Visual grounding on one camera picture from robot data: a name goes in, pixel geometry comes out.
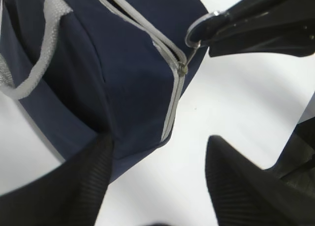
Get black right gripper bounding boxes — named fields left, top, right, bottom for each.
left=273, top=118, right=315, bottom=187

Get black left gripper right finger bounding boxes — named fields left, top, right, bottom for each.
left=205, top=135, right=315, bottom=226

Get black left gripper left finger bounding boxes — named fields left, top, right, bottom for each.
left=0, top=134, right=114, bottom=226

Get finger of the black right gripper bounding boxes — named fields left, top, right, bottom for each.
left=214, top=0, right=315, bottom=27
left=208, top=18, right=315, bottom=57

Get silver zipper pull ring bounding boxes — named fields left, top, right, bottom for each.
left=181, top=10, right=231, bottom=75

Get navy blue lunch bag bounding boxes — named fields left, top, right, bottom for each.
left=0, top=0, right=207, bottom=180

